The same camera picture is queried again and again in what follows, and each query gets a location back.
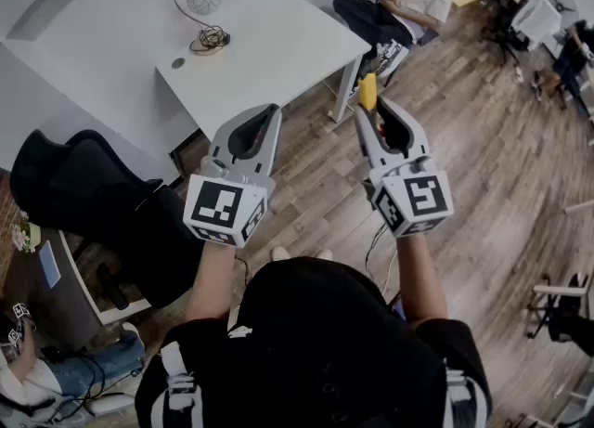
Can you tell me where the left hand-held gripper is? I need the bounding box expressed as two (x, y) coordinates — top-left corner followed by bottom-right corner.
(183, 103), (283, 249)

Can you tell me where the pink flower pot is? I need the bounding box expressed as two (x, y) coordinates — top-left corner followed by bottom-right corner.
(11, 211), (44, 253)

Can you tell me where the white frame chair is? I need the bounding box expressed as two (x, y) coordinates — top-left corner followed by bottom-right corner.
(526, 272), (594, 344)

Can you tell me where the black and white printed bag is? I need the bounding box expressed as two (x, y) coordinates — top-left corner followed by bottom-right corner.
(369, 38), (410, 88)

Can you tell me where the blue notebook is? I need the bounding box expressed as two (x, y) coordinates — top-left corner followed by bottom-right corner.
(38, 240), (63, 289)

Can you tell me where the coiled black lamp cord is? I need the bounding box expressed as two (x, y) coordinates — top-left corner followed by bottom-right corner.
(198, 26), (232, 49)

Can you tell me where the white office chair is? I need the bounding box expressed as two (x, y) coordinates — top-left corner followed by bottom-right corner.
(489, 0), (563, 65)

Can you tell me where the person's black shirt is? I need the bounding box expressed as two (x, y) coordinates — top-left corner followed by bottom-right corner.
(134, 256), (493, 428)

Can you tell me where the person's left forearm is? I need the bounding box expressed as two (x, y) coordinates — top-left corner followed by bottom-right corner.
(189, 240), (239, 325)

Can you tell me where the white table leg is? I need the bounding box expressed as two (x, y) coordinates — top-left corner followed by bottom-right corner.
(328, 55), (364, 124)

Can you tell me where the black office chair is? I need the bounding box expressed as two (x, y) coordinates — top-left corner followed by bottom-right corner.
(8, 128), (206, 311)

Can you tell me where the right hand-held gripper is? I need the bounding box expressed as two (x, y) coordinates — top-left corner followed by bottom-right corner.
(355, 95), (455, 238)

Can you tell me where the thin black cable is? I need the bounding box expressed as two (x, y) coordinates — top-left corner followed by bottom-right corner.
(364, 224), (401, 300)

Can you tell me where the person's right forearm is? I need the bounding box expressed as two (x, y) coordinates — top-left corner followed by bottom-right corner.
(396, 233), (449, 325)

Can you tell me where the person's white harness strap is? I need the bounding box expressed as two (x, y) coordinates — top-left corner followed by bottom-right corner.
(160, 340), (206, 428)
(444, 365), (489, 428)

